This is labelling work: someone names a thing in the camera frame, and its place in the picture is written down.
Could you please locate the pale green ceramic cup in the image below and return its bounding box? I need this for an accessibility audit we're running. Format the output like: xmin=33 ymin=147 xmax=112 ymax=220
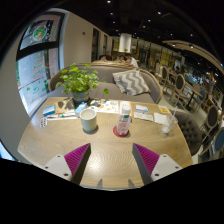
xmin=80 ymin=108 xmax=97 ymax=132

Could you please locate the person in white shirt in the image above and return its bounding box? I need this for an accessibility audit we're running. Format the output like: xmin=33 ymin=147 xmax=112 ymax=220
xmin=125 ymin=53 xmax=138 ymax=67

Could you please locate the grey chevron cushion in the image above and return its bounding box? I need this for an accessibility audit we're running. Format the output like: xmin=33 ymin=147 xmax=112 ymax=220
xmin=113 ymin=69 xmax=151 ymax=96

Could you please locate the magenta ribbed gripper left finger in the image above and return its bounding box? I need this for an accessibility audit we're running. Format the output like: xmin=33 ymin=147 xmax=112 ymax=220
xmin=40 ymin=142 xmax=92 ymax=186

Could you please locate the clear glass with straw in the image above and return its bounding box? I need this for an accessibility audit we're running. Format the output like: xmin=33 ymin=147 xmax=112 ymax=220
xmin=161 ymin=112 xmax=178 ymax=134

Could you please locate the green potted plant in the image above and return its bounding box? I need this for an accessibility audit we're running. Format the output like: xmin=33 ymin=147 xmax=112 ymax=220
xmin=55 ymin=63 xmax=103 ymax=103

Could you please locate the dark tufted grey chair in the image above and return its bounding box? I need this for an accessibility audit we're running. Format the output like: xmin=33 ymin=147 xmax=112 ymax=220
xmin=175 ymin=111 xmax=202 ymax=156

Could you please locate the round red coaster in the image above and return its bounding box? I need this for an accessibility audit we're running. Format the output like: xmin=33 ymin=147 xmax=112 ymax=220
xmin=113 ymin=126 xmax=129 ymax=138

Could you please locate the wooden oval-back chair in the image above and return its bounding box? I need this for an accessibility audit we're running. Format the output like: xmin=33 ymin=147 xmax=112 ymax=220
xmin=170 ymin=74 xmax=187 ymax=104

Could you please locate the yellow sticker card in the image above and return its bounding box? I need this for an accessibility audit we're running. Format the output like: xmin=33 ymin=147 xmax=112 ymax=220
xmin=158 ymin=105 xmax=170 ymax=114

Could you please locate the grey curved sofa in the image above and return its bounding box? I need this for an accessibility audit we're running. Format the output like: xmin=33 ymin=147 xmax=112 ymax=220
xmin=48 ymin=63 xmax=164 ymax=104

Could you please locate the clear plastic water bottle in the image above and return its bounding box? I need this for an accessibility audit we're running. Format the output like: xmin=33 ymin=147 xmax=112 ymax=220
xmin=117 ymin=114 xmax=131 ymax=135

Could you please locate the light blue tissue pack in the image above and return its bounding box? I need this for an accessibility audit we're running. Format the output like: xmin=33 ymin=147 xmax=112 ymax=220
xmin=74 ymin=102 xmax=87 ymax=117

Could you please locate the white pillar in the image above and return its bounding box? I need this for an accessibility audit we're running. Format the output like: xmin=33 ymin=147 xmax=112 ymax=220
xmin=119 ymin=33 xmax=132 ymax=53

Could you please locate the blue card box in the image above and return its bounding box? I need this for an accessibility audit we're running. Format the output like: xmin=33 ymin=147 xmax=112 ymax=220
xmin=43 ymin=105 xmax=55 ymax=116

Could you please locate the white paper sheet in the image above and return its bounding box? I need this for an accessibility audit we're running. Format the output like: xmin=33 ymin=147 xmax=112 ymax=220
xmin=154 ymin=113 xmax=167 ymax=124

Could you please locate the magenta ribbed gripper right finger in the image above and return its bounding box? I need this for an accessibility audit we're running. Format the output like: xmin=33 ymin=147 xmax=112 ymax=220
xmin=132 ymin=142 xmax=184 ymax=186

